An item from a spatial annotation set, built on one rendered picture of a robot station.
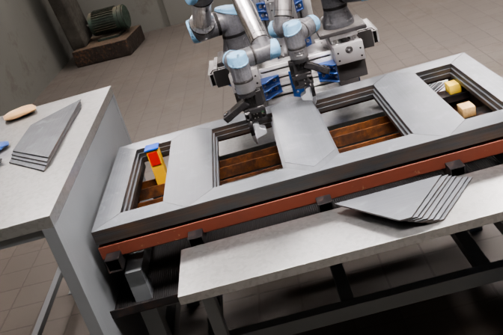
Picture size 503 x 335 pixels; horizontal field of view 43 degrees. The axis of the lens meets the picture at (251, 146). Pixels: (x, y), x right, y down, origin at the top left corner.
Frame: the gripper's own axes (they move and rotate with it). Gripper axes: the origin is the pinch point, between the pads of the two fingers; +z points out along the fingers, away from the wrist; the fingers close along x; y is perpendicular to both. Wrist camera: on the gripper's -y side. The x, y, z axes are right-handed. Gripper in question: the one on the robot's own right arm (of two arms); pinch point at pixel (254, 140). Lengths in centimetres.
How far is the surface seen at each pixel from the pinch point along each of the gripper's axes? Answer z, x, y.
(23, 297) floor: 88, 80, -153
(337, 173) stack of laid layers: 3.8, -36.9, 24.6
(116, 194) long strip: 1, -12, -54
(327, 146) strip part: 1.0, -19.7, 24.9
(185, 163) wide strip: 1.1, -0.6, -28.2
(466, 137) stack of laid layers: 3, -37, 68
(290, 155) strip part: 1.1, -18.7, 11.3
